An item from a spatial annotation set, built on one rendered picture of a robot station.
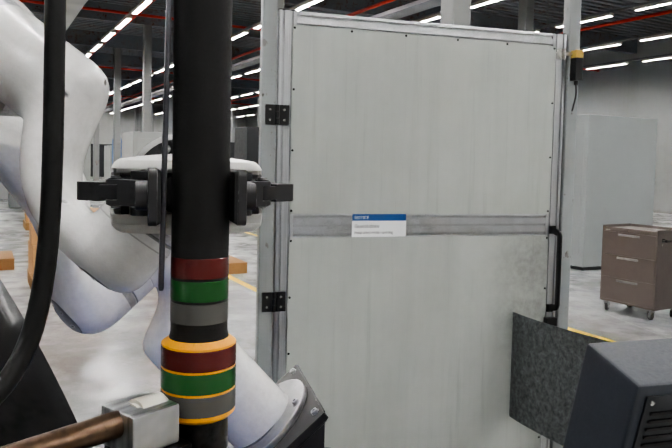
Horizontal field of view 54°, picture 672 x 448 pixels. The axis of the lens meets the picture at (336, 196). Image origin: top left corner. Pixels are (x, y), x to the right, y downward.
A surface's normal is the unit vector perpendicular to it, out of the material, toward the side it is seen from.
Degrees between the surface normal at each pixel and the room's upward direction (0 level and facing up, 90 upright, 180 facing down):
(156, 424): 90
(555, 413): 90
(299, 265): 90
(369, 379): 90
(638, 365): 15
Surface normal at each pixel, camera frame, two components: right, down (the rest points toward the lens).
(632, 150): 0.47, 0.06
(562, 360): -0.86, 0.00
